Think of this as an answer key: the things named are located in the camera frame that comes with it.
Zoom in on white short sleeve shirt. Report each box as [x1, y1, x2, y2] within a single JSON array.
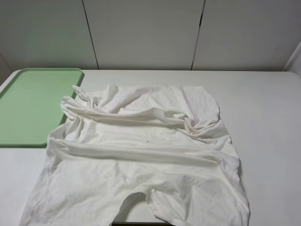
[[20, 85, 249, 226]]

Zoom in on green plastic tray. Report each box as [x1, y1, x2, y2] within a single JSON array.
[[0, 68, 84, 147]]

